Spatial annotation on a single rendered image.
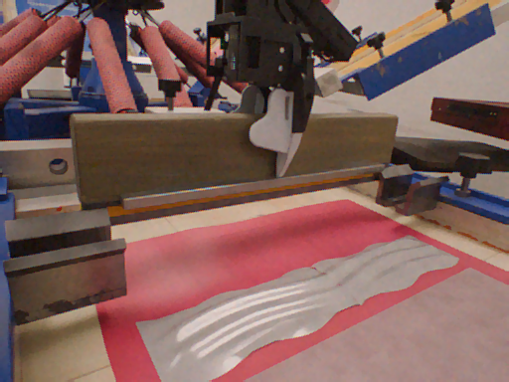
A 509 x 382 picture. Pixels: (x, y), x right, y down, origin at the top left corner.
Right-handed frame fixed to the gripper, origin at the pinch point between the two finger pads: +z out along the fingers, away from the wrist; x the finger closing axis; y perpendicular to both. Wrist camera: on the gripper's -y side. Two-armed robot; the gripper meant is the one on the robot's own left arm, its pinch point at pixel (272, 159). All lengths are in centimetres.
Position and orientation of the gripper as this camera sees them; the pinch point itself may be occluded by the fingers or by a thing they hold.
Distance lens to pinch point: 39.5
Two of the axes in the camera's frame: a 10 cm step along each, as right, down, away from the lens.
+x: 5.5, 3.2, -7.7
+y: -8.3, 1.3, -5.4
